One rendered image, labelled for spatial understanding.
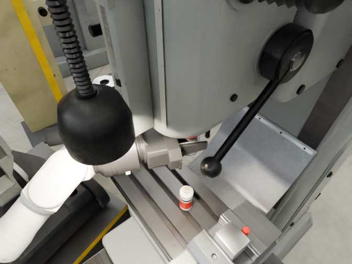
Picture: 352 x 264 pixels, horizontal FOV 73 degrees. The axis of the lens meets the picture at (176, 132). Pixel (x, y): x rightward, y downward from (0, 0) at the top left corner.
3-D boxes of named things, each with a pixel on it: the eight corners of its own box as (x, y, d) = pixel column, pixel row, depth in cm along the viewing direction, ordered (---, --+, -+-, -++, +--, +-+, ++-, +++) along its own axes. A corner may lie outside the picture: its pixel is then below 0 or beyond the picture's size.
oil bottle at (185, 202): (185, 213, 73) (186, 195, 65) (176, 204, 75) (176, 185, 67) (194, 205, 75) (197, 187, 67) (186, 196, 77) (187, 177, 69)
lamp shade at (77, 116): (52, 145, 25) (24, 98, 20) (102, 107, 29) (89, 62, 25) (100, 177, 22) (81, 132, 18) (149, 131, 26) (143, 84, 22)
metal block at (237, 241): (230, 263, 56) (234, 255, 52) (212, 242, 59) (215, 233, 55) (244, 249, 58) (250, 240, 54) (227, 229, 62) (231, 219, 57)
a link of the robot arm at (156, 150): (183, 149, 42) (114, 163, 39) (182, 179, 48) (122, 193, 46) (166, 104, 50) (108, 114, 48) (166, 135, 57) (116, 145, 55)
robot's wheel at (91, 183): (81, 194, 133) (70, 173, 119) (89, 187, 136) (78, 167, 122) (107, 213, 125) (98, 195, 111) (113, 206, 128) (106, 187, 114)
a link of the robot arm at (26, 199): (94, 165, 41) (43, 228, 40) (99, 154, 49) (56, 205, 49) (61, 142, 39) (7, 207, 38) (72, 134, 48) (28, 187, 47)
